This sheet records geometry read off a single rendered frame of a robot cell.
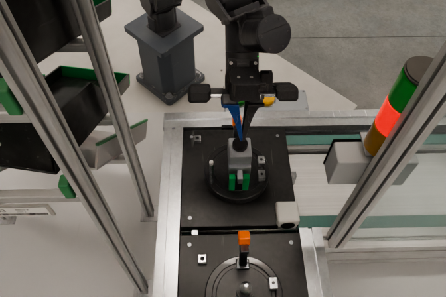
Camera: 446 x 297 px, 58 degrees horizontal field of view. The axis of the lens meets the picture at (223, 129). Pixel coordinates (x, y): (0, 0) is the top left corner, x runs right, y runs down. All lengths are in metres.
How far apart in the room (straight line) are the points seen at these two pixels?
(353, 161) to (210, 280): 0.34
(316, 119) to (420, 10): 2.21
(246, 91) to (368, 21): 2.33
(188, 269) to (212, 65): 0.65
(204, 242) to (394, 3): 2.57
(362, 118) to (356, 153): 0.43
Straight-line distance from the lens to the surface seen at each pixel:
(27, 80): 0.34
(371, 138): 0.59
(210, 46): 1.30
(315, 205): 0.94
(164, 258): 0.83
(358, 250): 0.89
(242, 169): 0.81
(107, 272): 0.95
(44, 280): 0.99
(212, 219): 0.84
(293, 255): 0.83
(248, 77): 0.64
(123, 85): 0.73
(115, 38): 1.36
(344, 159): 0.62
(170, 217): 0.86
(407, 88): 0.51
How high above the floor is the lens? 1.75
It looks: 55 degrees down
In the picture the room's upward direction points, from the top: 2 degrees clockwise
